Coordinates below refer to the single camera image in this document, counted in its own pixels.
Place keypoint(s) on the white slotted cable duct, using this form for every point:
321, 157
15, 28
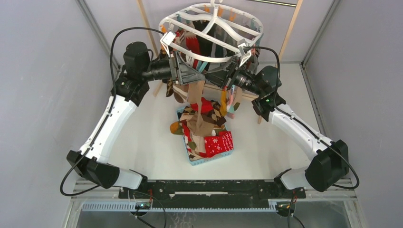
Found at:
109, 206

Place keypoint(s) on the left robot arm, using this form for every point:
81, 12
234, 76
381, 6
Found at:
91, 161

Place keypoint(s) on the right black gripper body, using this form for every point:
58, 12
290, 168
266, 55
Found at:
229, 74

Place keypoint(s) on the wooden hanger rack frame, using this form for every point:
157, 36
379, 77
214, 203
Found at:
276, 18

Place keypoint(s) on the brown argyle sock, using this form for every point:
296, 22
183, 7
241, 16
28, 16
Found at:
216, 115
169, 88

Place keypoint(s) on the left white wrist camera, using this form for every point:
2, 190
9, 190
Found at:
166, 40

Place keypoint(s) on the orange sock toe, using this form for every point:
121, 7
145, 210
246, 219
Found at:
176, 128

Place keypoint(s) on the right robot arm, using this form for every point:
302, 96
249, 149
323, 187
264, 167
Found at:
328, 158

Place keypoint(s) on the pink hanging sock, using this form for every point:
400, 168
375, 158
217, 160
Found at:
230, 103

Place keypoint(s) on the light blue plastic basket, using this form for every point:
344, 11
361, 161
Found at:
202, 160

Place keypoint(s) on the white round clip hanger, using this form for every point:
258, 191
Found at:
209, 28

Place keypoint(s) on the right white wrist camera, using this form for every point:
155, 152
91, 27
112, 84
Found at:
245, 52

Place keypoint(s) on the red sock in basket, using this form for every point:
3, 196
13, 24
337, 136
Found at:
205, 107

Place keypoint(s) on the mustard yellow hanging sock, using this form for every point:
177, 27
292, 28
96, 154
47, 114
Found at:
223, 107

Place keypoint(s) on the long red sock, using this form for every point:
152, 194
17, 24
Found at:
193, 44

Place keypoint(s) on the tan brown ribbed sock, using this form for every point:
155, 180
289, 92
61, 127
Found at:
196, 124

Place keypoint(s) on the brown striped sock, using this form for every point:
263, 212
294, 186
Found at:
180, 93

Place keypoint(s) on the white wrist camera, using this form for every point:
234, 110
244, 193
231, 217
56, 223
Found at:
245, 52
166, 40

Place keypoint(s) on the red snowflake sock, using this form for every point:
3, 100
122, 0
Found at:
223, 142

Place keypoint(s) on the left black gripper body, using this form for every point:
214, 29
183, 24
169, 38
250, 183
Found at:
176, 69

